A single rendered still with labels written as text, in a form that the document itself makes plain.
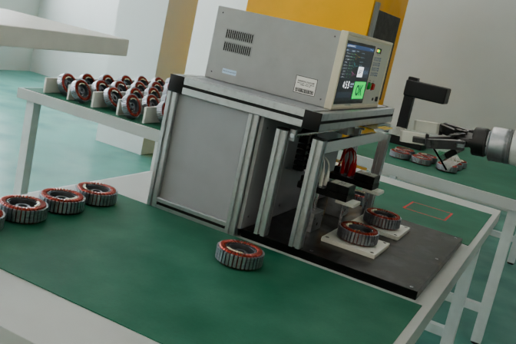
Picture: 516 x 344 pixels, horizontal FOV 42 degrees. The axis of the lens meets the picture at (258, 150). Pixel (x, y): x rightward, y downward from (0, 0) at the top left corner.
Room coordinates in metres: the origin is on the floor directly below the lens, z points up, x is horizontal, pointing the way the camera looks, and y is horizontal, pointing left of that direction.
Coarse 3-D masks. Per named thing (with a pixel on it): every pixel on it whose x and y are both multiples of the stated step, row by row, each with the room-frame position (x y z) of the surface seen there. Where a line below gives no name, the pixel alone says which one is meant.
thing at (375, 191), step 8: (336, 176) 2.01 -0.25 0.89; (344, 176) 2.01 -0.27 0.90; (360, 176) 1.98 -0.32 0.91; (368, 176) 1.98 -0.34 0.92; (376, 176) 2.00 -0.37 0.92; (360, 184) 1.98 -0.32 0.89; (368, 184) 1.97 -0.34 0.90; (376, 184) 2.00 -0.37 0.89; (368, 192) 1.97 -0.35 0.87; (376, 192) 1.96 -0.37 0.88
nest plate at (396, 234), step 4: (360, 216) 2.02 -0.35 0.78; (352, 220) 1.95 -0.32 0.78; (356, 220) 1.96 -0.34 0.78; (360, 220) 1.97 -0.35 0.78; (364, 220) 1.98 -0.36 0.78; (368, 224) 1.94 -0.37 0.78; (376, 228) 1.92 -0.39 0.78; (380, 228) 1.93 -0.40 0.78; (400, 228) 1.98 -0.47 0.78; (404, 228) 1.99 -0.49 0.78; (408, 228) 2.00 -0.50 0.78; (380, 232) 1.90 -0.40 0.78; (384, 232) 1.90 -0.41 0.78; (388, 232) 1.91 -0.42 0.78; (392, 232) 1.92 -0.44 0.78; (396, 232) 1.93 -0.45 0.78; (400, 232) 1.94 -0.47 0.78; (404, 232) 1.95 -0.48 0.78; (388, 236) 1.89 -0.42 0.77; (392, 236) 1.88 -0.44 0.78; (396, 236) 1.88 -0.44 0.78; (400, 236) 1.90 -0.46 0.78
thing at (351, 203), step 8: (328, 184) 1.77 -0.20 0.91; (336, 184) 1.76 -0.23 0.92; (344, 184) 1.78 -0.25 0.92; (352, 184) 1.80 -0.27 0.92; (320, 192) 1.77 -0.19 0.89; (328, 192) 1.76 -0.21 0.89; (336, 192) 1.76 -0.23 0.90; (344, 192) 1.75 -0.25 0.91; (352, 192) 1.79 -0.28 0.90; (336, 200) 1.76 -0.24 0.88; (344, 200) 1.74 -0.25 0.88; (352, 200) 1.78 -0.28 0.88; (312, 208) 1.81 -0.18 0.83
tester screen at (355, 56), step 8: (352, 48) 1.79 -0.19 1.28; (360, 48) 1.85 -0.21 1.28; (368, 48) 1.91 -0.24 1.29; (352, 56) 1.81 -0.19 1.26; (360, 56) 1.86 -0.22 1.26; (368, 56) 1.93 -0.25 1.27; (344, 64) 1.76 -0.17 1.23; (352, 64) 1.82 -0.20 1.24; (360, 64) 1.88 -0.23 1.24; (368, 64) 1.95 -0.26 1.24; (344, 72) 1.77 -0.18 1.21; (352, 72) 1.83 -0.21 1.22; (344, 80) 1.78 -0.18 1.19; (352, 80) 1.85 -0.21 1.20; (360, 80) 1.91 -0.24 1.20; (352, 88) 1.86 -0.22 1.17
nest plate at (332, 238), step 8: (336, 232) 1.79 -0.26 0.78; (328, 240) 1.71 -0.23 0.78; (336, 240) 1.71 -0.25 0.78; (344, 240) 1.73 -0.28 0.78; (344, 248) 1.69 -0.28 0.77; (352, 248) 1.68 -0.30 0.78; (360, 248) 1.69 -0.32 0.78; (368, 248) 1.70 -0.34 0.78; (376, 248) 1.72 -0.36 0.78; (384, 248) 1.74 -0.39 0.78; (368, 256) 1.66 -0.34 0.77; (376, 256) 1.68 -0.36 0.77
